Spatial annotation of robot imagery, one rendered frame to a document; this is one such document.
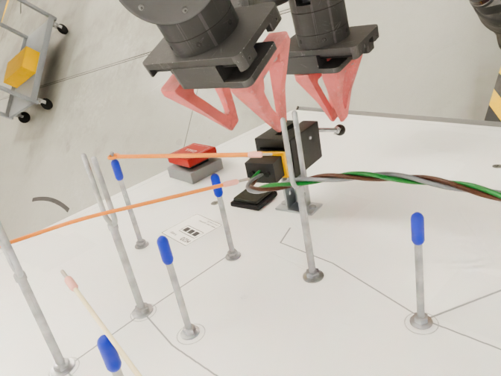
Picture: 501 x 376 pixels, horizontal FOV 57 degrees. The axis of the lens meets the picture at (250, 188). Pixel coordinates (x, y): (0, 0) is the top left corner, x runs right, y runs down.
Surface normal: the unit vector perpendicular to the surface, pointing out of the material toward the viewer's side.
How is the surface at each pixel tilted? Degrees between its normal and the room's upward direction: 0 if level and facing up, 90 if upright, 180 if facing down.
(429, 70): 0
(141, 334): 50
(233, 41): 25
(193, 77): 66
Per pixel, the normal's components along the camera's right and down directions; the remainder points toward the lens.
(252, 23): -0.41, -0.63
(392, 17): -0.65, -0.27
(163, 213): -0.18, -0.89
